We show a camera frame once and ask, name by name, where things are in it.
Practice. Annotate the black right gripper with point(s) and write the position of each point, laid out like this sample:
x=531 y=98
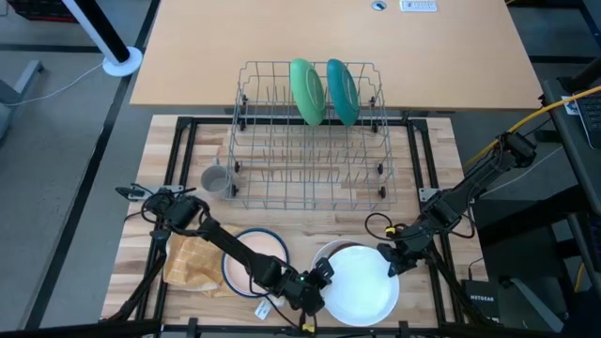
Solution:
x=411 y=244

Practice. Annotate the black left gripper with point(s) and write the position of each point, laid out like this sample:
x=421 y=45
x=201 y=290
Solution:
x=318 y=280

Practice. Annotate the white bowl brown inside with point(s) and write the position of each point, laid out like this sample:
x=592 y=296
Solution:
x=328 y=249

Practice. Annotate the large white plate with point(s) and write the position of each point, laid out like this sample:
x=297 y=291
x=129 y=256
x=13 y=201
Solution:
x=364 y=291

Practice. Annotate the grey mug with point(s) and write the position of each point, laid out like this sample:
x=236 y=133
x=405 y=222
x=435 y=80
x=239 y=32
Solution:
x=216 y=180

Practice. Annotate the teal plate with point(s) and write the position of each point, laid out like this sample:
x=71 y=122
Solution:
x=343 y=94

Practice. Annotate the light green plate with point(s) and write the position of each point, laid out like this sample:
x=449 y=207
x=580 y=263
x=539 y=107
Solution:
x=307 y=94

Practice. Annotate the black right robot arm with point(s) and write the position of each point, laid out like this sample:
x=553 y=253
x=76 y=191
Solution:
x=469 y=188

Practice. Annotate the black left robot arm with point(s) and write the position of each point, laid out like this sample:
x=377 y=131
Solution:
x=230 y=244

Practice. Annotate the blue patterned plate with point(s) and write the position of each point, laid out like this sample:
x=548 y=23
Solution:
x=270 y=244

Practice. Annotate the small white paper tag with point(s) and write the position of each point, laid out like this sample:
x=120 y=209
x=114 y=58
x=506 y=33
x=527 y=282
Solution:
x=263 y=311

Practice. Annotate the yellow checked cloth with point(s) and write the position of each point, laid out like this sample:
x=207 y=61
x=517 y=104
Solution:
x=188 y=263

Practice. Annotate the grey metal table leg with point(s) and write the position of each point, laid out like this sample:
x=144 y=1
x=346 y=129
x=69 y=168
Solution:
x=23 y=80
x=535 y=305

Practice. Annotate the white printed sticker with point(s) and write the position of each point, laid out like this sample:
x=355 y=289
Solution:
x=570 y=105

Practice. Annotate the black keyboard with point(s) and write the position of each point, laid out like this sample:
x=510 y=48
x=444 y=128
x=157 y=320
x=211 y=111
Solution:
x=592 y=122

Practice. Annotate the white power strip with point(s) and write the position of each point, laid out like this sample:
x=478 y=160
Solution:
x=418 y=5

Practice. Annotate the light wooden desk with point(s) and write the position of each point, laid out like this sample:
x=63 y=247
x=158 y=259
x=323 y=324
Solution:
x=211 y=37

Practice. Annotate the black and white pole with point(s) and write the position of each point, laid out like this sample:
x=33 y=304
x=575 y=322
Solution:
x=123 y=66

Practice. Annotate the black Netgear network switch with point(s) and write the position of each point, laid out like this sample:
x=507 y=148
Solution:
x=481 y=300

